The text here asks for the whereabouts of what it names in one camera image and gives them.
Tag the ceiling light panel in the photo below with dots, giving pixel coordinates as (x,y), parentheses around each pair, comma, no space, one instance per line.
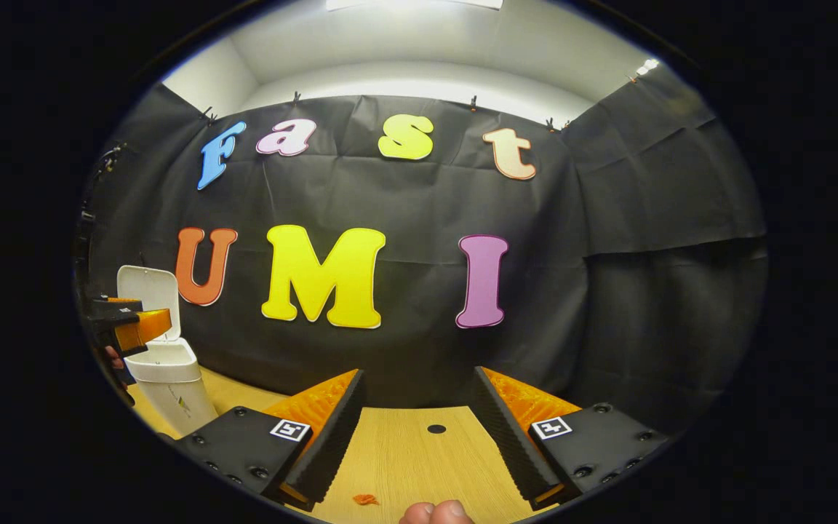
(413,3)

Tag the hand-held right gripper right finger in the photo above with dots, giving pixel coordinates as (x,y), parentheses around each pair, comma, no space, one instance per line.
(510,437)

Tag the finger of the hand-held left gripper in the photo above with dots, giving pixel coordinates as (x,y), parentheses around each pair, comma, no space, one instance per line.
(113,309)
(139,331)

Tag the black backdrop cloth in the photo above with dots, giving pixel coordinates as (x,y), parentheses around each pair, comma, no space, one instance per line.
(608,218)

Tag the wooden desktop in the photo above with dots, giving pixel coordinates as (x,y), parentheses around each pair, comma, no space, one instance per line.
(404,458)

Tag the orange paper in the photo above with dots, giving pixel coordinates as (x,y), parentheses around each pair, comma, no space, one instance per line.
(365,499)

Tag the white desktop garbage bin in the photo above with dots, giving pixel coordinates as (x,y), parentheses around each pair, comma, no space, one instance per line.
(172,378)

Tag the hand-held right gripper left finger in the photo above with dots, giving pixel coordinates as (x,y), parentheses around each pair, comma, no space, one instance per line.
(332,437)

